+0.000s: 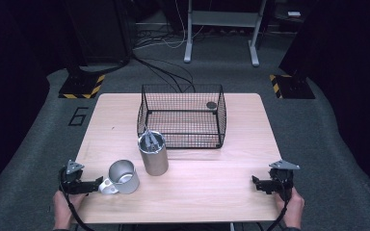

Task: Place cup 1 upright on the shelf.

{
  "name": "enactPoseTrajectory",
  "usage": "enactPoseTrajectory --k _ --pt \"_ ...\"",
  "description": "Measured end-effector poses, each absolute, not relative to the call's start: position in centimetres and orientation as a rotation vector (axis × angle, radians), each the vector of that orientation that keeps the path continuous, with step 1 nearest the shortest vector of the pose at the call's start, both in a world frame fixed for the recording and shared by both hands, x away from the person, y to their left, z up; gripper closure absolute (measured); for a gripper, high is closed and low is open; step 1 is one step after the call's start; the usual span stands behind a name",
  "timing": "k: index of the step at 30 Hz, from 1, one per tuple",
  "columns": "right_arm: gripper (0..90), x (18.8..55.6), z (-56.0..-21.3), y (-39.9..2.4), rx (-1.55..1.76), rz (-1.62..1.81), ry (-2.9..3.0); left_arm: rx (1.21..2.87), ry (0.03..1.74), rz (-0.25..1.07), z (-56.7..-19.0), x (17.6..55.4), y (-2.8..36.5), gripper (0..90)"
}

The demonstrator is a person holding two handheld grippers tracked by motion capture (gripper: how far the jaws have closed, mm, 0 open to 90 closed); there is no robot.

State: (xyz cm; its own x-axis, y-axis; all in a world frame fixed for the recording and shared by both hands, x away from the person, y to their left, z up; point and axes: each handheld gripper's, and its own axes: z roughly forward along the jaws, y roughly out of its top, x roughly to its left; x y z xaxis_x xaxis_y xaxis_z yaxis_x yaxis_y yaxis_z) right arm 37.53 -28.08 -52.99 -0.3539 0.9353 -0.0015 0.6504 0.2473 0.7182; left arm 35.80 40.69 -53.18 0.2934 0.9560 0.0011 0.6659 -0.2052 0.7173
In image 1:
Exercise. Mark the black yellow striped stand base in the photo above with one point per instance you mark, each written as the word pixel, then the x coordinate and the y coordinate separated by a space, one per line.
pixel 83 88
pixel 294 88

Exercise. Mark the small white box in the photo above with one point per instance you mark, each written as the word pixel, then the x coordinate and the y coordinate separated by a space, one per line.
pixel 294 13

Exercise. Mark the black cabinet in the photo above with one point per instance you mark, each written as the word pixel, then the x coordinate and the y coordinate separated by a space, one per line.
pixel 102 32

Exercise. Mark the tall steel tumbler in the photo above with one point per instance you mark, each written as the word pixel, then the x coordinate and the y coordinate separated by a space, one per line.
pixel 154 160

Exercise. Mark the person's right hand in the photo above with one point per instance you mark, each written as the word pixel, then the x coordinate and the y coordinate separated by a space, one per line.
pixel 294 208

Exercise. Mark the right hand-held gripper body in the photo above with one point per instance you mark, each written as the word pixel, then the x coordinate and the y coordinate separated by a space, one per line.
pixel 282 179

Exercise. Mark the dark round disc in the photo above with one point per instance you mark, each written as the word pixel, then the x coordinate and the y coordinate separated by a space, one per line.
pixel 211 105

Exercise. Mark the gray metal desk frame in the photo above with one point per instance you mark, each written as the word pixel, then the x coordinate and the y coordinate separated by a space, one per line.
pixel 224 19

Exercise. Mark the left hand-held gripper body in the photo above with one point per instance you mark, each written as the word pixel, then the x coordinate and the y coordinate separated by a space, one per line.
pixel 71 179

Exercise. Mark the person's left hand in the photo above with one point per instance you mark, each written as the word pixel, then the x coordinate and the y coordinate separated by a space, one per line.
pixel 62 207

